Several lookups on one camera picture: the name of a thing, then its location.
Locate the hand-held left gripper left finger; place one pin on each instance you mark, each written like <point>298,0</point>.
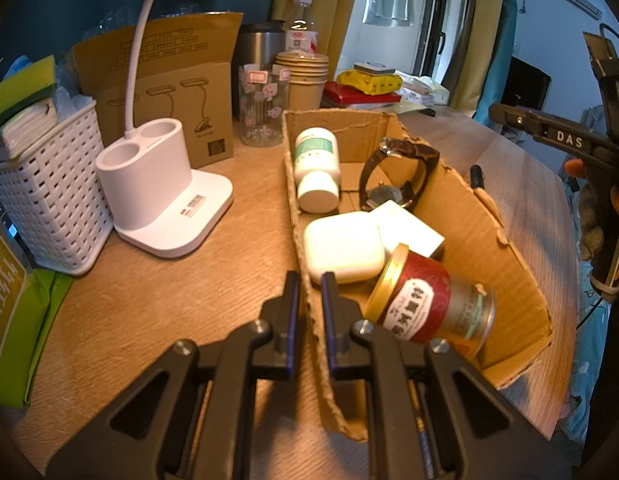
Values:
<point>292,320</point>

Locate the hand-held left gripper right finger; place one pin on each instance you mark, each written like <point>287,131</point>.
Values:
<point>329,320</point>

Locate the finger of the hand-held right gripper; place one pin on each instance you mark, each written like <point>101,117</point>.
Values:
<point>554,132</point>
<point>604,55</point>

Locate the white earbuds case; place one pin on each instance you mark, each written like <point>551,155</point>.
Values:
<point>342,245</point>

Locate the red tin can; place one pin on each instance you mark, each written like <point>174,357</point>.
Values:
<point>419,300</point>

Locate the white square box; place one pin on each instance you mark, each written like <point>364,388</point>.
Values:
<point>409,230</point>

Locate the cardboard box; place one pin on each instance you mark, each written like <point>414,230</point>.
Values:
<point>489,260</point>

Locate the white pill bottle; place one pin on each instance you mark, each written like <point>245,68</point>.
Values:
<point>314,160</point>

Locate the person's right hand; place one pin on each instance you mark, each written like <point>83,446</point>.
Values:
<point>589,210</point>

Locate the black monitor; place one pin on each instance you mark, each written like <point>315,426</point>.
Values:
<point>524,82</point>

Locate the black capped pen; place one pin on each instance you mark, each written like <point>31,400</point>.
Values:
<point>477,176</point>

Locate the blue curtain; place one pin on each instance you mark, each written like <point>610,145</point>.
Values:
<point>507,35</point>

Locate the light blue printed bedsheet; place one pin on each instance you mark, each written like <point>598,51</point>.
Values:
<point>584,350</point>

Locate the yellow curtain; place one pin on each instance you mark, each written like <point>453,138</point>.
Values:
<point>477,35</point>
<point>314,10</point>

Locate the white paper packs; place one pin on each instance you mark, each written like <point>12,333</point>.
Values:
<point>424,90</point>

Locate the white desk lamp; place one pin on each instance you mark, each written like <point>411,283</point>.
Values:
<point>159,195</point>

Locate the small white device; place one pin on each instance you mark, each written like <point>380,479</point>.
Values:
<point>372,67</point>

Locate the floral glass cup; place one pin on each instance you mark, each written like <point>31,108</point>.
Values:
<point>259,110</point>

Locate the stack of paper cups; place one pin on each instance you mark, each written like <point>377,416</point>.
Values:
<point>307,90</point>

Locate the white plastic basket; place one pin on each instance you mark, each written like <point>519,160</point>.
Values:
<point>54,200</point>

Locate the green packet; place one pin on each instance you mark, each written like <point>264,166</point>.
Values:
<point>19,320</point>

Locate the clear water bottle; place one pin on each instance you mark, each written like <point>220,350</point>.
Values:
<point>300,25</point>

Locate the stainless steel cup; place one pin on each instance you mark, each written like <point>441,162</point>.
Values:
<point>259,45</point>

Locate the cardboard lamp packaging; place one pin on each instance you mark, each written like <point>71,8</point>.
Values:
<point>189,60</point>

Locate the clear plastic wrap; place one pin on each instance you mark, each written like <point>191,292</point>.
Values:
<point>139,22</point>

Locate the green sponge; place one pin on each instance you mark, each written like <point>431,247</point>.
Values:
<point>24,85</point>

